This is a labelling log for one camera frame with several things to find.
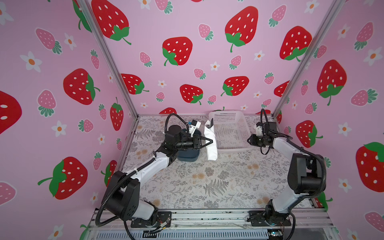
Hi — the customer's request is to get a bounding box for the white perforated plastic basket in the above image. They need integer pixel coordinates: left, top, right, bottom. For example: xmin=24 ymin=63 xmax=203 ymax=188
xmin=209 ymin=111 xmax=253 ymax=153

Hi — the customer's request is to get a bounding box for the white paper napkin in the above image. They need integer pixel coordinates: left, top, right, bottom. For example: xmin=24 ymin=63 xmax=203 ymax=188
xmin=204 ymin=119 xmax=218 ymax=161

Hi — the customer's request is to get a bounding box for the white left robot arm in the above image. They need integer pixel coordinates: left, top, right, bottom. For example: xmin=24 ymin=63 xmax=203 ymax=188
xmin=96 ymin=125 xmax=214 ymax=227

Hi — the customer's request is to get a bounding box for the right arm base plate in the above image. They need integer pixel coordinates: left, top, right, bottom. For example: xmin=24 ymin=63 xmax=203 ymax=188
xmin=247 ymin=211 xmax=292 ymax=227

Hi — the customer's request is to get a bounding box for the black corrugated left cable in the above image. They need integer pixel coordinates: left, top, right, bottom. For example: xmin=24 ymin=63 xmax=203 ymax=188
xmin=95 ymin=113 xmax=193 ymax=227

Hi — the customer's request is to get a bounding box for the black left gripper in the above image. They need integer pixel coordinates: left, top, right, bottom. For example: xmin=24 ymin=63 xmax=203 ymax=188
xmin=174 ymin=136 xmax=211 ymax=153

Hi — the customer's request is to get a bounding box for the black corrugated right cable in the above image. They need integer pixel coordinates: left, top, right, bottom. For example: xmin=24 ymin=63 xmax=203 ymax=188
xmin=259 ymin=108 xmax=328 ymax=199

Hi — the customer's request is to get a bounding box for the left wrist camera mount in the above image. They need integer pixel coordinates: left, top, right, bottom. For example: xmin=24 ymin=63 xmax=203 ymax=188
xmin=187 ymin=120 xmax=201 ymax=136

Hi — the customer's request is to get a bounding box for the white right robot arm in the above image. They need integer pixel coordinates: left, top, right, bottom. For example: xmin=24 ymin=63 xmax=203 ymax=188
xmin=247 ymin=122 xmax=327 ymax=226

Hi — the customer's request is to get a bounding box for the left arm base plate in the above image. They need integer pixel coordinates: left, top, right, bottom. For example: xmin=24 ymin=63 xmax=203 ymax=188
xmin=131 ymin=211 xmax=172 ymax=228

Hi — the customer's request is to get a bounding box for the black corrugated cable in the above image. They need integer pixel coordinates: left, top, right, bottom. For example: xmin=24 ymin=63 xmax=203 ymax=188
xmin=95 ymin=113 xmax=193 ymax=227
xmin=259 ymin=108 xmax=328 ymax=199

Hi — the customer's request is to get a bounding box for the teal plastic tray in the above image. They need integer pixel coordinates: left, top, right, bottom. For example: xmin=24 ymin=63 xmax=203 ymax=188
xmin=176 ymin=129 xmax=201 ymax=162

